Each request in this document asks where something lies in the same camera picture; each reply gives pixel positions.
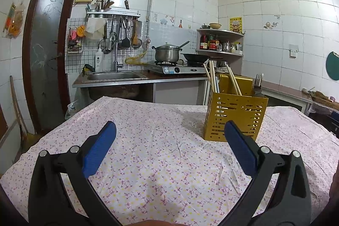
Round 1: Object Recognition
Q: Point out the steel sink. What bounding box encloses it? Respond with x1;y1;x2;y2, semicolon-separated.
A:
82;70;149;83

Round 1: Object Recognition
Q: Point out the steel wall rack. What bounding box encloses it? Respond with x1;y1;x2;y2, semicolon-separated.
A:
86;6;141;19

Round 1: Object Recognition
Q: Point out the steel gas stove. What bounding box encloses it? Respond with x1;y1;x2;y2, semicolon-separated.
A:
147;59;210;76

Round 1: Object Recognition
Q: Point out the yellow perforated utensil holder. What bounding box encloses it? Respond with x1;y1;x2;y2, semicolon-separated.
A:
203;74;269;142

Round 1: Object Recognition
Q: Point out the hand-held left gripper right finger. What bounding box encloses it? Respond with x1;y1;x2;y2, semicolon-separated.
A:
219;121;312;226

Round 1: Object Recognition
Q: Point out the white soap bottle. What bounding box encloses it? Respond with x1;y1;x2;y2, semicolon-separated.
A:
95;44;104;72

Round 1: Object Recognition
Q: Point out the white corner shelf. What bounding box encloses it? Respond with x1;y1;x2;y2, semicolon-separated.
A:
195;28;245;76

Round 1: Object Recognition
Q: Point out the wooden chopping board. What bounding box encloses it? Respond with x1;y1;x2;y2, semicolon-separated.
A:
311;94;339;110

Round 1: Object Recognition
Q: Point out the floral pink tablecloth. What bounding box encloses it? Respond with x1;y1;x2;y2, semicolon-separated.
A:
0;96;339;226

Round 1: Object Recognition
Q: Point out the yellow wall poster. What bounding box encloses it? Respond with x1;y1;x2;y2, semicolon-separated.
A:
229;17;243;34

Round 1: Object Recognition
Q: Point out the green round board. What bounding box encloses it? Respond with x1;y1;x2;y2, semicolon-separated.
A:
325;51;339;81

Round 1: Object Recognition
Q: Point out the white wire grid panel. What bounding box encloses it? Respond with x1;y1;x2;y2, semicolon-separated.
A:
65;18;150;73

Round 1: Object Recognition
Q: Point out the dark brown framed door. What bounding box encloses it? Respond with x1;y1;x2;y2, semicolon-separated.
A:
22;0;81;137

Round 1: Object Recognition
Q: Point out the orange hanging net bag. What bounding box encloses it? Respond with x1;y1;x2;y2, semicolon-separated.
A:
3;2;26;39

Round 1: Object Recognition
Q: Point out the wooden hanging spatula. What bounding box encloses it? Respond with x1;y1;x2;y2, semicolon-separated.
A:
131;18;141;47

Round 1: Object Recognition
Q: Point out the yellow hose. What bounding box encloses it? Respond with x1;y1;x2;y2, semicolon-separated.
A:
124;50;149;66

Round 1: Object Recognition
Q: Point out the white wall socket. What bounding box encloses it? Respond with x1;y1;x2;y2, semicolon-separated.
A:
288;43;300;58

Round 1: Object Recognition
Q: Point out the black hanging ladle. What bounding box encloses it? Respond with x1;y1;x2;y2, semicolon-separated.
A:
118;18;131;50

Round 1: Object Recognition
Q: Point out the black wok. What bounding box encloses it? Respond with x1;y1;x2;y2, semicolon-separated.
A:
181;52;210;64

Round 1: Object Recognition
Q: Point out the chrome faucet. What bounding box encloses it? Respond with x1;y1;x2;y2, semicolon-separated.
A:
104;32;124;72

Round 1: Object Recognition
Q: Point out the kitchen counter cabinet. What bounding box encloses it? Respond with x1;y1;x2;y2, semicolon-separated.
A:
72;69;313;116

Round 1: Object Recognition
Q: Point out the steel cooking pot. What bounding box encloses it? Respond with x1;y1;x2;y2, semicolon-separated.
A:
151;42;184;63

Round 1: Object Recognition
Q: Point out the white hanging plastic bag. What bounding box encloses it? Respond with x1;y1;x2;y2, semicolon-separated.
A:
84;18;108;40

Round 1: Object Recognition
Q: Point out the wooden handle broom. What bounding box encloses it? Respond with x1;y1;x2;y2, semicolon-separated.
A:
10;75;41;147

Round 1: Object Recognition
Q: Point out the light wooden chopstick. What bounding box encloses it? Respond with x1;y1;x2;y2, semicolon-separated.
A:
229;65;242;96
203;64;214;93
209;60;217;93
226;65;240;96

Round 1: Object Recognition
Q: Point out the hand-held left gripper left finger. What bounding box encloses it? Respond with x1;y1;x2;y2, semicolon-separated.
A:
28;121;122;226

